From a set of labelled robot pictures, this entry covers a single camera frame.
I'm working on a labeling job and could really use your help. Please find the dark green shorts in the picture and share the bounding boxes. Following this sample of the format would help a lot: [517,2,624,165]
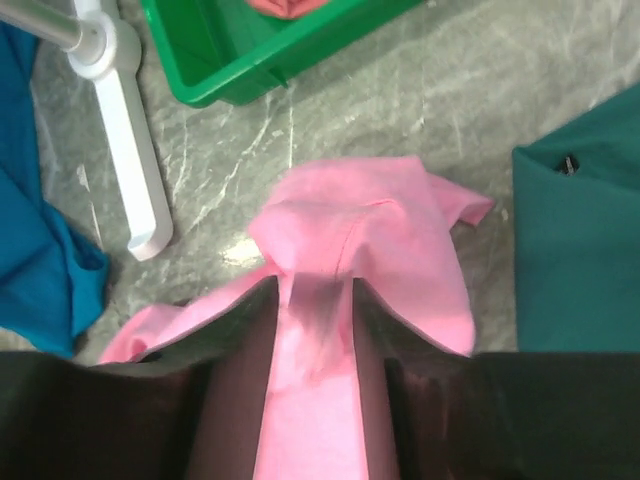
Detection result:
[512,86,639,352]

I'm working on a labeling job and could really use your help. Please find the blue t shirt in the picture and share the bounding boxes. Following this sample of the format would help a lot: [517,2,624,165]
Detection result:
[1,24,109,358]

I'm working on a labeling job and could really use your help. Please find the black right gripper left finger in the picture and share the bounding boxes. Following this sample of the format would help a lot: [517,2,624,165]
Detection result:
[1,277,279,479]

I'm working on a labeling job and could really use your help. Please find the pink t shirt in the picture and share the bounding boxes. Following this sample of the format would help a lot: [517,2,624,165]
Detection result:
[101,157,492,479]

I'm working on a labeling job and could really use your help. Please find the dusty red shirt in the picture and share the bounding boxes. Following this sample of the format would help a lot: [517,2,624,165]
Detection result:
[247,0,328,20]

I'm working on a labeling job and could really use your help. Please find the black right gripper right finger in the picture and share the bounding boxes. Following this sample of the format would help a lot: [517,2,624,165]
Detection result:
[352,280,639,479]

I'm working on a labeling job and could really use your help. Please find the silver clothes rack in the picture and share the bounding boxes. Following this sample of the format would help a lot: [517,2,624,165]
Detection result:
[1,1,174,261]

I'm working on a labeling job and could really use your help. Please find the green plastic tray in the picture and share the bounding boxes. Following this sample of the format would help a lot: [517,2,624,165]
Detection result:
[141,1,417,108]

